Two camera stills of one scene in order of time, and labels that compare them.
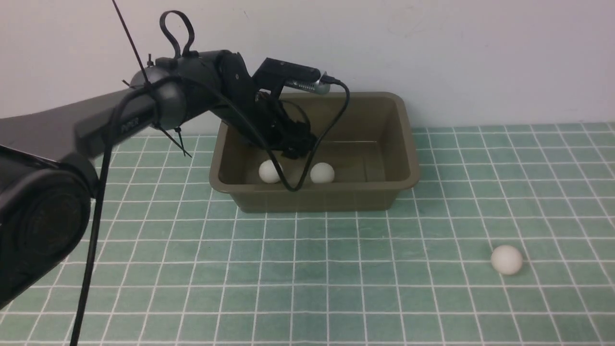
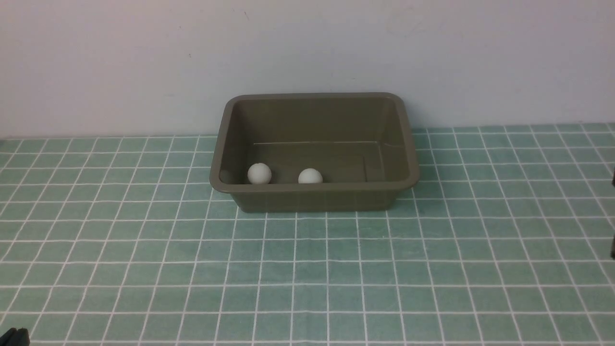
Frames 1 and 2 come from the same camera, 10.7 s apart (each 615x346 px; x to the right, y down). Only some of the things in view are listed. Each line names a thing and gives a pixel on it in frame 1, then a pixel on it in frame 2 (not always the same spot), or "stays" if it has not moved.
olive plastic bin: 369,145 stays
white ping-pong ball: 268,172 -> 259,173
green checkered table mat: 178,263 stays
